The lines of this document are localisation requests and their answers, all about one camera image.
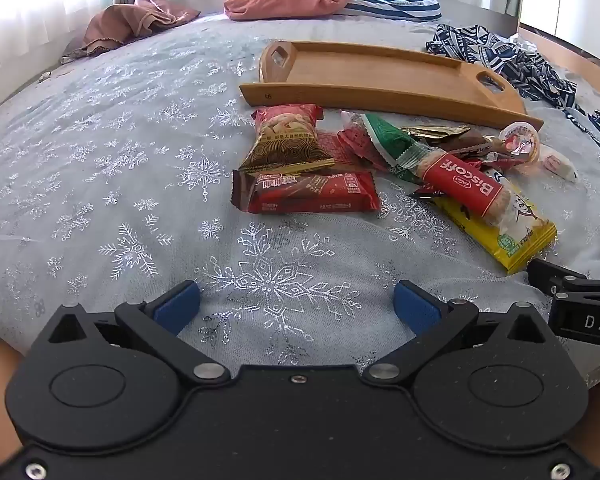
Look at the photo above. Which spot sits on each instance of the gold candy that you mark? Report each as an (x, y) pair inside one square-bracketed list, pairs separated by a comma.
[(435, 133)]

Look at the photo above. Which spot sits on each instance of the red chocolate wafer packet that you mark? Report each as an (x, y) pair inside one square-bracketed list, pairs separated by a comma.
[(305, 192)]

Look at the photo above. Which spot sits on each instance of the wooden bed side rail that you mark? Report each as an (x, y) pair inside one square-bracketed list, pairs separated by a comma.
[(570, 57)]

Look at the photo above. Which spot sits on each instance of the small red candy packet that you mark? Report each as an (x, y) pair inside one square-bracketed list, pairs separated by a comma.
[(355, 142)]

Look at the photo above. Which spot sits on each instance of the mauve garment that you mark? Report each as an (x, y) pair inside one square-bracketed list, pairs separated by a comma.
[(125, 22)]

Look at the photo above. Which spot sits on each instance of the red biscuit packet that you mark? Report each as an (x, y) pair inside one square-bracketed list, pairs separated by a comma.
[(465, 185)]

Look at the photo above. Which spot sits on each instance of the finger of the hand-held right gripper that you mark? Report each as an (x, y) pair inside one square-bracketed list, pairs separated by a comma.
[(555, 274)]

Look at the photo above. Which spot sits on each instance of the red gold peanut bag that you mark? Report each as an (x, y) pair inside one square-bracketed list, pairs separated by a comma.
[(285, 135)]

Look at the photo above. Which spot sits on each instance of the green snack packet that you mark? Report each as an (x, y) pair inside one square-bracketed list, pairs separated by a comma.
[(395, 145)]

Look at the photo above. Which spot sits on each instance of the jelly cup with red lid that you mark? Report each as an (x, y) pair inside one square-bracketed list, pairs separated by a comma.
[(520, 142)]

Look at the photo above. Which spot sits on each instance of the wooden tray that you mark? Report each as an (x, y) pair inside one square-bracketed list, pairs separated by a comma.
[(380, 70)]

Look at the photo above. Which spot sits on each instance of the yellow snack packet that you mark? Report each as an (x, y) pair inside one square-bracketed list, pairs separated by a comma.
[(510, 240)]

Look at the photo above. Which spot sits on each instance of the snowflake lace bedspread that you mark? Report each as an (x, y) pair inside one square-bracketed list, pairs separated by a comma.
[(105, 160)]

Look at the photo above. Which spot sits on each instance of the dark grey headboard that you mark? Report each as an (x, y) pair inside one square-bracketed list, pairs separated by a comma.
[(480, 15)]

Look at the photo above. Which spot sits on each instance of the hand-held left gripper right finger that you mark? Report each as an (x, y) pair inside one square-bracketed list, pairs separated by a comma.
[(416, 306)]

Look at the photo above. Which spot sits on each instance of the blue white patterned garment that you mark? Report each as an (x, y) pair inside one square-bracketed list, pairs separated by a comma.
[(500, 55)]

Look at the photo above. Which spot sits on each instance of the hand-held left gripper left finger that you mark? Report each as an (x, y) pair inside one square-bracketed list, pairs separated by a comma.
[(177, 305)]

